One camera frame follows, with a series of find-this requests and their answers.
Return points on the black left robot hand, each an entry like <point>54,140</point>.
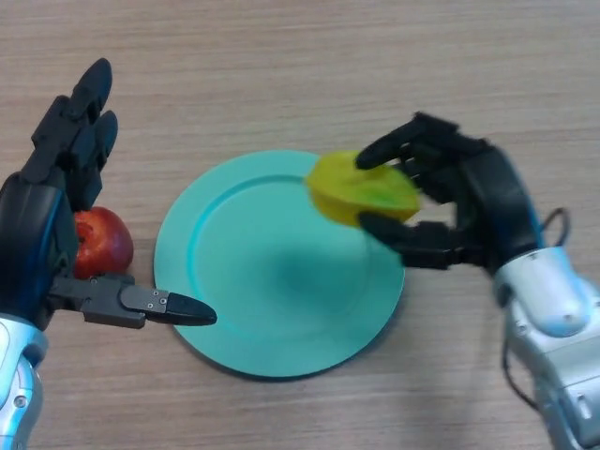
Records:
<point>33,244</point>

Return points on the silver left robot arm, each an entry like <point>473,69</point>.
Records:
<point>16,375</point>

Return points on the red apple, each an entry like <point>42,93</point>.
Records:
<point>105,244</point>

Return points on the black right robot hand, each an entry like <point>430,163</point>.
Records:
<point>497,197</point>

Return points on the green round plate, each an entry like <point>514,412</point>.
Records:
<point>262,262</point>

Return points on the yellow starfruit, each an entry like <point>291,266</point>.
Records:
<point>361,192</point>

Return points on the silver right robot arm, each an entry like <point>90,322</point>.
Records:
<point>553,328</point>

